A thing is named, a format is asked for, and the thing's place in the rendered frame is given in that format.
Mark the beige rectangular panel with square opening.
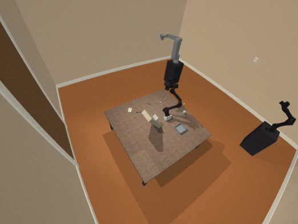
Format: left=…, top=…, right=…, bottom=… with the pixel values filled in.
left=142, top=110, right=162, bottom=128

